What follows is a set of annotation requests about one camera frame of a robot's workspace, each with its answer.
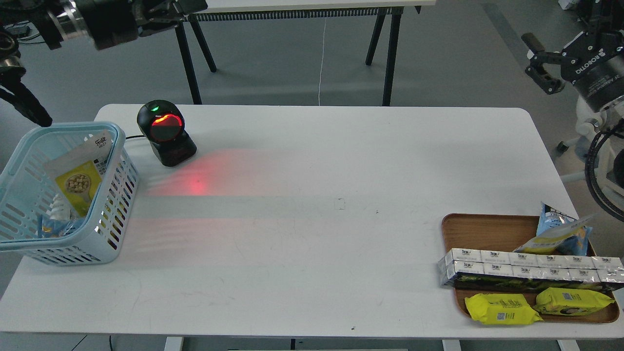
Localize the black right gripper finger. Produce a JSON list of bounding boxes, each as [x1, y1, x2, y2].
[[521, 33, 568, 94], [578, 0, 624, 47]]

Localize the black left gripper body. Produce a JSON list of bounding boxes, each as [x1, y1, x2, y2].
[[75, 0, 189, 50]]

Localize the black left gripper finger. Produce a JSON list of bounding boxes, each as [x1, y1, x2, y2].
[[169, 0, 208, 15]]

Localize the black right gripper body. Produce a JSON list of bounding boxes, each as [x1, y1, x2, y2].
[[560, 31, 623, 113]]

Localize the yellow white nut snack pouch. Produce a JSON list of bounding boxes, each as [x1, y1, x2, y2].
[[44, 130, 112, 217]]

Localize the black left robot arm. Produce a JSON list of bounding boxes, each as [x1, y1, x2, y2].
[[0, 0, 208, 127]]

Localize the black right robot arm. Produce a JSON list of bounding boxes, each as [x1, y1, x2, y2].
[[522, 0, 623, 221]]

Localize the light blue plastic basket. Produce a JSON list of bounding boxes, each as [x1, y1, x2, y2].
[[0, 122, 138, 265]]

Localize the white snack bag in basket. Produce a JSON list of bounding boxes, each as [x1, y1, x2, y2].
[[46, 194, 75, 221]]

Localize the blue snack bag in basket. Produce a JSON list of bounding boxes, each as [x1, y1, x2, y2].
[[37, 214, 85, 238]]

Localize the silver boxed snack multipack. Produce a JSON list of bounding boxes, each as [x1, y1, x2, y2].
[[436, 248, 624, 293]]

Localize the yellow snack pack right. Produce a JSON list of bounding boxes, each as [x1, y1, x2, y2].
[[532, 287, 615, 317]]

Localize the yellow snack pack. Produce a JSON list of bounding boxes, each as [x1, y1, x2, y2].
[[532, 287, 615, 317], [464, 293, 543, 325]]

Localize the yellow snack pack left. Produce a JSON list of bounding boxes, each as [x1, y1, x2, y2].
[[464, 293, 543, 325]]

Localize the black barcode scanner red window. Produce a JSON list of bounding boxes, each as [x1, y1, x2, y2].
[[136, 99, 197, 167]]

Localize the background white table black legs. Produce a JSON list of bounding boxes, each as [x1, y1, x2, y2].
[[183, 7, 444, 106]]

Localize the brown wooden tray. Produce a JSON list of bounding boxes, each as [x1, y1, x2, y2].
[[441, 214, 621, 324]]

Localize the white hanging cable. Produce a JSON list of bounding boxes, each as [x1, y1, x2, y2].
[[318, 18, 327, 106]]

